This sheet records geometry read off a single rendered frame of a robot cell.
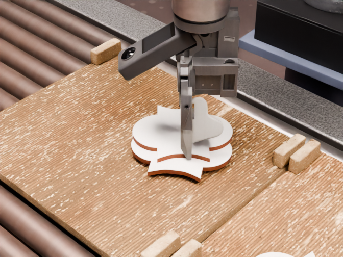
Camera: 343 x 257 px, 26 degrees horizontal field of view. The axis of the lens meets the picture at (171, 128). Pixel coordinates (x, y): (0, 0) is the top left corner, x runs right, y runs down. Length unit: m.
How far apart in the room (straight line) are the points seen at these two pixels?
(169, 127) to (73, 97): 0.19
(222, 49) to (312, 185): 0.23
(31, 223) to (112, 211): 0.11
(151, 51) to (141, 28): 0.44
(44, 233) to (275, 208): 0.31
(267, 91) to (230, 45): 0.29
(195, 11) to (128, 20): 0.52
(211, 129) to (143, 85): 0.24
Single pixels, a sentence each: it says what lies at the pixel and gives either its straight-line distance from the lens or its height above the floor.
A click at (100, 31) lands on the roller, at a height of 0.92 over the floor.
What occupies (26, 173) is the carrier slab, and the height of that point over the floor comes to 0.94.
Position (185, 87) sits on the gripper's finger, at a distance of 0.99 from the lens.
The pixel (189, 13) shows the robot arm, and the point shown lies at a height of 1.18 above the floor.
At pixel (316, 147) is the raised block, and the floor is 0.96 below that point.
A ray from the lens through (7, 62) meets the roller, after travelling 1.38.
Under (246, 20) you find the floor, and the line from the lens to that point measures 3.31.
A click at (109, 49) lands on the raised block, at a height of 0.96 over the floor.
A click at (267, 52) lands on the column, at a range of 1.46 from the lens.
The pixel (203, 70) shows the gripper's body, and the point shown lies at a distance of 0.99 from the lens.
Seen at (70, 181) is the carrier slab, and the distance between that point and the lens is 1.06.
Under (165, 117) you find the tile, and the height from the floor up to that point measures 0.96.
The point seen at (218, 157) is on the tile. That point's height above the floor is 0.95.
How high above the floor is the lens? 1.64
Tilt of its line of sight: 38 degrees down
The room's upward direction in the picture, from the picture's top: straight up
